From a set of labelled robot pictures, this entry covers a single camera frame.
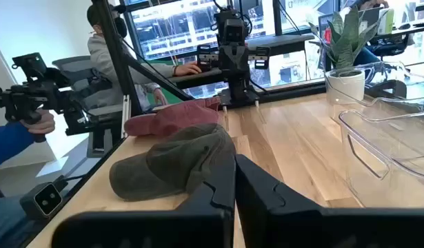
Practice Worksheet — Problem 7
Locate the grey office chair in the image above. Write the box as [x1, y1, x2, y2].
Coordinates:
[52, 54, 125, 121]

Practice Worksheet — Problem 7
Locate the clear plastic bin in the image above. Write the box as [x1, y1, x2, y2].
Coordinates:
[323, 61, 424, 123]
[338, 97, 424, 209]

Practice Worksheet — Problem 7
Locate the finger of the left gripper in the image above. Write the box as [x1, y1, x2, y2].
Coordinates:
[248, 46, 270, 70]
[196, 44, 220, 72]

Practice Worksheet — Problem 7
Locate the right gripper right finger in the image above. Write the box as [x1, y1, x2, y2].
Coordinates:
[235, 154, 424, 248]

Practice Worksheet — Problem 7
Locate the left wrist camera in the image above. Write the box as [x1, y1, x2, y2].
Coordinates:
[223, 19, 248, 45]

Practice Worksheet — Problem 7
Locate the person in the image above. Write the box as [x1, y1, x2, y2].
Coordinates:
[0, 109, 57, 248]
[85, 3, 203, 112]
[351, 0, 390, 67]

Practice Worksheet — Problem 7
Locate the small grey table camera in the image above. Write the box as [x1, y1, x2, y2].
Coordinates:
[19, 181, 70, 221]

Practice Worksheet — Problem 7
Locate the black office chair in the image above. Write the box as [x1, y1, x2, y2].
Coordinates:
[368, 33, 411, 62]

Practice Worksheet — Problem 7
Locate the maroon baseball cap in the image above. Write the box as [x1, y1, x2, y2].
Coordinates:
[123, 96, 222, 138]

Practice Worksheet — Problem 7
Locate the dark grey baseball cap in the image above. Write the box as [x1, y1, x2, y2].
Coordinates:
[109, 123, 237, 203]

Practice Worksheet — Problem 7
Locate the black aluminium frame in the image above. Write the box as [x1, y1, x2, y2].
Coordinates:
[21, 0, 332, 248]

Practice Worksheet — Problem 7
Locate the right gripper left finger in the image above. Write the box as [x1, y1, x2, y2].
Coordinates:
[51, 154, 236, 248]

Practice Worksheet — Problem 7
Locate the snake plant in white pot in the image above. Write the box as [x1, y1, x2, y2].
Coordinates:
[307, 6, 385, 104]

